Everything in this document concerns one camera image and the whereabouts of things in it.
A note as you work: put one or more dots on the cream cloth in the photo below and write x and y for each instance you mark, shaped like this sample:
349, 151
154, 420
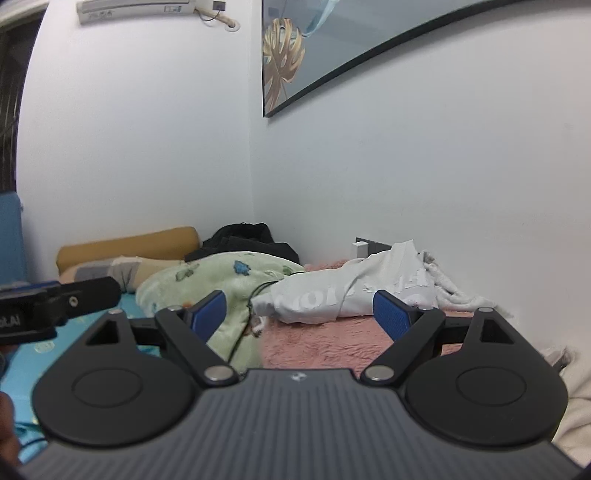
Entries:
575, 406

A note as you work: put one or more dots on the teal and white bed sheet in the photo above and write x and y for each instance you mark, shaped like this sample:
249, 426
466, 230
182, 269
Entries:
27, 369

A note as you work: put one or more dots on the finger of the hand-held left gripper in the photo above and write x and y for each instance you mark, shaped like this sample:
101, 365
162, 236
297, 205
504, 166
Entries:
92, 291

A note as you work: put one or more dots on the white wall plug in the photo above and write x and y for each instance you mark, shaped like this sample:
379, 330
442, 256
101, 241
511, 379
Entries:
361, 250

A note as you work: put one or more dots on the plaid pillow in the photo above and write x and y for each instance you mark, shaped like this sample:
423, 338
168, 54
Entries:
106, 272

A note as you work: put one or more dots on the white fleece towel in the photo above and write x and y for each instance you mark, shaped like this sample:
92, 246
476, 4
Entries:
455, 288

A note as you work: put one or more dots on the air conditioner pipe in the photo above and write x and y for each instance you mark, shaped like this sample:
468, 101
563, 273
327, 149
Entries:
226, 21

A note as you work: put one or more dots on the white air conditioner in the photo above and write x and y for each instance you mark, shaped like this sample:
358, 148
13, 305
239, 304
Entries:
138, 9

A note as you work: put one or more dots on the black clothing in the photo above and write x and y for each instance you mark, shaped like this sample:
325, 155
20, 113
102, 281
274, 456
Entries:
244, 242

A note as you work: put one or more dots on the pink fluffy blanket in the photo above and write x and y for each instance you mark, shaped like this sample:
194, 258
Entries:
314, 341

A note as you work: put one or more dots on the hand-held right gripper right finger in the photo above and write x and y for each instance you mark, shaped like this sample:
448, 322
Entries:
391, 318

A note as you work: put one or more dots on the green printed fleece blanket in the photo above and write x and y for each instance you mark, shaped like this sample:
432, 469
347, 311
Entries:
207, 274

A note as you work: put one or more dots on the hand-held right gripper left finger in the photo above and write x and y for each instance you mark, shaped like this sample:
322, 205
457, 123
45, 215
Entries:
208, 316

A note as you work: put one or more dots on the white printed sweatshirt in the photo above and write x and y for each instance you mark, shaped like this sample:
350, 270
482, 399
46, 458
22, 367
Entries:
323, 295

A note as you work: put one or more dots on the chair with blue cover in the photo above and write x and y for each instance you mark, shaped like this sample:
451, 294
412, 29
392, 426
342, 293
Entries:
10, 240

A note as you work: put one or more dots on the framed leaf wall picture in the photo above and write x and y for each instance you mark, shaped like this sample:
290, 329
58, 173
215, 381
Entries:
323, 50

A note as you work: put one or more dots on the mustard yellow cushion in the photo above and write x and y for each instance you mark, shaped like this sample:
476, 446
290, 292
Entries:
134, 244

